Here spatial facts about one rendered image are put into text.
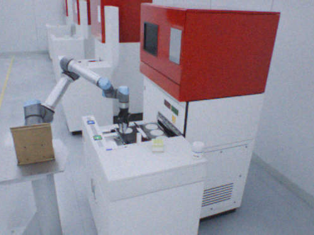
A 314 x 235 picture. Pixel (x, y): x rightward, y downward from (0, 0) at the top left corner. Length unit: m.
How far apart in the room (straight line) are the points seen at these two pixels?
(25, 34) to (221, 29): 8.32
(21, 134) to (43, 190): 0.47
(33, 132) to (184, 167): 0.99
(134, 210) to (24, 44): 8.51
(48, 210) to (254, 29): 1.97
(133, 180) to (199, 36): 0.96
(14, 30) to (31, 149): 7.94
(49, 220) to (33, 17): 7.97
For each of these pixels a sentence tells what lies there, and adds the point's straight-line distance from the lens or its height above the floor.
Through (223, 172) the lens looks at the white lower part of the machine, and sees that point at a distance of 2.41.
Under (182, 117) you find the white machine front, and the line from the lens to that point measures 1.95.
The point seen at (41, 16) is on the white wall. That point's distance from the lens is 9.67.
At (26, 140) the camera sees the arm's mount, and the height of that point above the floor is 1.00.
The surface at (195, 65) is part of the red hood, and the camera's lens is 1.84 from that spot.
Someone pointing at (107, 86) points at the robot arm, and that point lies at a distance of 1.88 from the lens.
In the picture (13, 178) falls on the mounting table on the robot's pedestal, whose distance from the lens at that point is 1.93.
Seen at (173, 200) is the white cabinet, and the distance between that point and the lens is 1.79.
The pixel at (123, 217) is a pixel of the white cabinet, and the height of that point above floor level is 0.68.
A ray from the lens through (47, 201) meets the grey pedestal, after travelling 2.22.
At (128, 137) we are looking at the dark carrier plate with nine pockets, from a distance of 2.07.
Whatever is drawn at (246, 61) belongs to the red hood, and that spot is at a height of 1.48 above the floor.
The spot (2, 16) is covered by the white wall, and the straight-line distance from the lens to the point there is 9.72.
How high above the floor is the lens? 1.89
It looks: 24 degrees down
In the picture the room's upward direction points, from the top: 2 degrees clockwise
